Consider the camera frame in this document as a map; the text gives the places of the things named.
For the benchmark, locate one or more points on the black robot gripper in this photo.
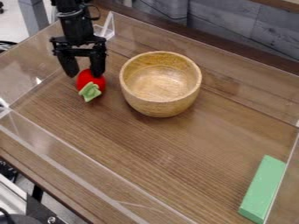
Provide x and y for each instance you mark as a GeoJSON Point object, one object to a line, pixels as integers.
{"type": "Point", "coordinates": [92, 48]}

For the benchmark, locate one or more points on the red felt strawberry green leaves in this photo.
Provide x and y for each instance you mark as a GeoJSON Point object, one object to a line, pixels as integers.
{"type": "Point", "coordinates": [89, 86]}

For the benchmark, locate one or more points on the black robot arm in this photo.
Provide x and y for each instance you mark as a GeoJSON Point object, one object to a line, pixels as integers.
{"type": "Point", "coordinates": [77, 42]}

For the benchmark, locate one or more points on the light wooden bowl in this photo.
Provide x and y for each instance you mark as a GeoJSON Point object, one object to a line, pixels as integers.
{"type": "Point", "coordinates": [160, 83]}

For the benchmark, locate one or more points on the green rectangular foam block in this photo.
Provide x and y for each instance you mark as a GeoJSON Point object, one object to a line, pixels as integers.
{"type": "Point", "coordinates": [261, 190]}

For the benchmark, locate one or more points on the clear acrylic enclosure wall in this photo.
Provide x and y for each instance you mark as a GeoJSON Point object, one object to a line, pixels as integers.
{"type": "Point", "coordinates": [122, 168]}

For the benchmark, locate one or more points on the black metal bracket with bolt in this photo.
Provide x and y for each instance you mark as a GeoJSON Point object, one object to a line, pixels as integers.
{"type": "Point", "coordinates": [40, 212]}

